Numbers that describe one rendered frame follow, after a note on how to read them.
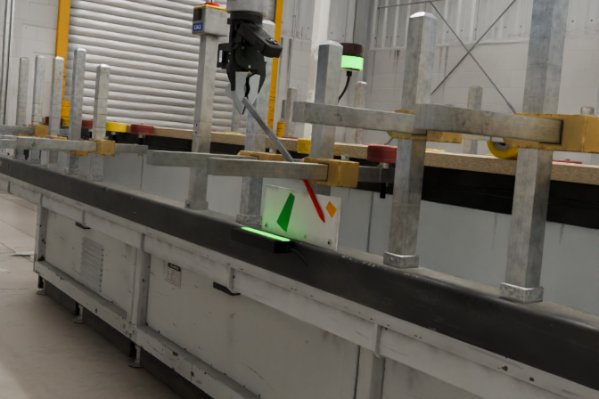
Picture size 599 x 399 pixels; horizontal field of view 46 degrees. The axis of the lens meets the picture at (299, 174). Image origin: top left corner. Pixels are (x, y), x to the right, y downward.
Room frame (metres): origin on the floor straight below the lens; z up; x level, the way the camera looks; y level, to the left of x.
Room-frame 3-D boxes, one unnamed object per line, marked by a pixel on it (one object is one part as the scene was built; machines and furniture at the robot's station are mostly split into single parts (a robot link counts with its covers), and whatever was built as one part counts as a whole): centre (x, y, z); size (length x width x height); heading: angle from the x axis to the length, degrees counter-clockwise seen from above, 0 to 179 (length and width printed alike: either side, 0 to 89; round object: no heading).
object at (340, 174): (1.41, -0.06, 0.85); 0.13 x 0.06 x 0.05; 36
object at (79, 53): (2.64, 0.85, 0.93); 0.03 x 0.03 x 0.48; 36
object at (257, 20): (1.55, 0.15, 1.10); 0.09 x 0.08 x 0.12; 36
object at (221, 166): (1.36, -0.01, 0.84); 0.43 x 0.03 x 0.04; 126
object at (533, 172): (1.03, -0.34, 0.91); 0.03 x 0.03 x 0.48; 36
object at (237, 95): (1.54, 0.16, 0.99); 0.06 x 0.03 x 0.09; 36
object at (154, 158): (1.56, 0.13, 0.84); 0.43 x 0.03 x 0.04; 126
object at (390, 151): (1.48, -0.18, 0.85); 0.08 x 0.08 x 0.11
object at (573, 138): (1.01, -0.35, 0.95); 0.13 x 0.06 x 0.05; 36
